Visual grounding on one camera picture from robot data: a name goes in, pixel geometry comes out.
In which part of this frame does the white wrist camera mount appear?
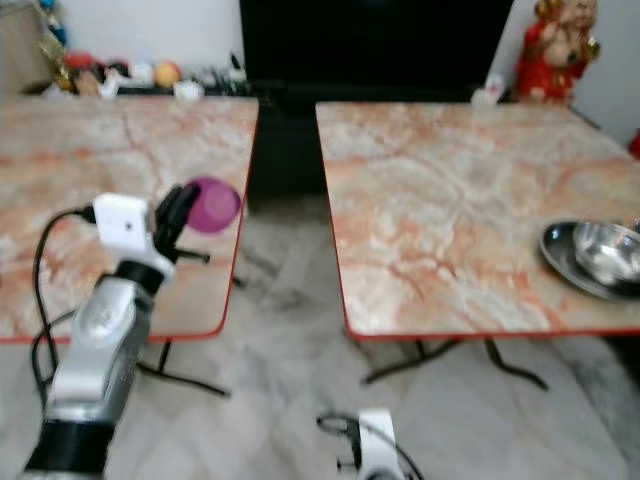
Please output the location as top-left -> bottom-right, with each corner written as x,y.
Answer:
93,193 -> 174,277
356,408 -> 403,480

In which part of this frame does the small red ornament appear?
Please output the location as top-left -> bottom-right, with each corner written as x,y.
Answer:
66,52 -> 102,75

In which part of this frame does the steel plate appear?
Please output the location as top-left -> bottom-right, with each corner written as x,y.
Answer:
539,220 -> 640,304

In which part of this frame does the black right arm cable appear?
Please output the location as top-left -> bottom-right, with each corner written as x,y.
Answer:
316,413 -> 429,480

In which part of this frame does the red and gold figurine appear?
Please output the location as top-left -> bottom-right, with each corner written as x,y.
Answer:
514,0 -> 602,106

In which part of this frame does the small white cup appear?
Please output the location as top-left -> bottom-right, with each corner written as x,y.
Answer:
173,82 -> 204,103

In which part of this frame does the white ball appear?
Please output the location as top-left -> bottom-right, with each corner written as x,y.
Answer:
130,61 -> 157,87

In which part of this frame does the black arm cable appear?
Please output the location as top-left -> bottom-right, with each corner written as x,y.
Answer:
31,205 -> 101,376
316,413 -> 429,480

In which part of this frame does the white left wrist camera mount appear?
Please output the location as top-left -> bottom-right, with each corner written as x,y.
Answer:
93,193 -> 174,277

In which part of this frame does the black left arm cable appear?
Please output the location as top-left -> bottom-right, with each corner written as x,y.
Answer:
31,205 -> 101,376

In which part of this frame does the purple plastic cup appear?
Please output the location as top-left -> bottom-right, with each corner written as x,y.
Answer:
186,176 -> 244,236

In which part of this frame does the black television screen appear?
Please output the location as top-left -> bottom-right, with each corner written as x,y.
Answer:
239,0 -> 517,93

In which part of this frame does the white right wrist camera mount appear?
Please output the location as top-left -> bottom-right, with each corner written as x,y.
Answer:
356,408 -> 403,480

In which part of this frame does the steel bowl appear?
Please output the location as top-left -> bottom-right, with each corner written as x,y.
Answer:
572,221 -> 640,287

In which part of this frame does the small white pink box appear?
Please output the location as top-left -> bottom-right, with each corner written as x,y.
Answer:
472,76 -> 507,105

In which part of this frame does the orange ball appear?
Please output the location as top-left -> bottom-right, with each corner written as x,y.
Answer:
155,61 -> 183,89

